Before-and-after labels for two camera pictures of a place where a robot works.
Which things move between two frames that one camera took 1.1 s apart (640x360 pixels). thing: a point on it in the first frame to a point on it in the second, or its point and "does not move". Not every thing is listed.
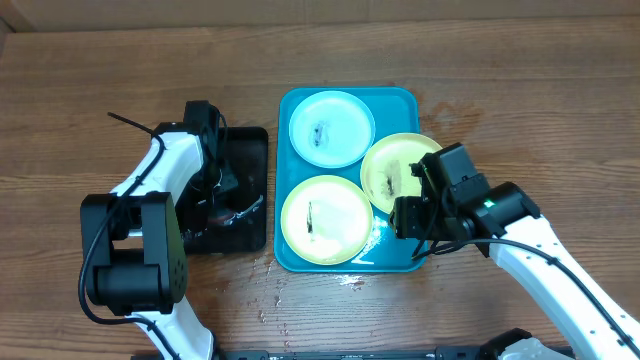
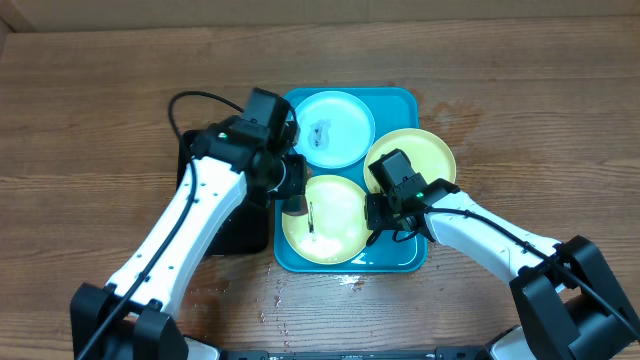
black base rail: x=357 y=354 does not move
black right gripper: x=409 y=222 to x=377 y=220
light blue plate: x=332 y=129 does not move
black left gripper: x=196 y=200 to x=294 y=183
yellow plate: x=327 y=220 does not move
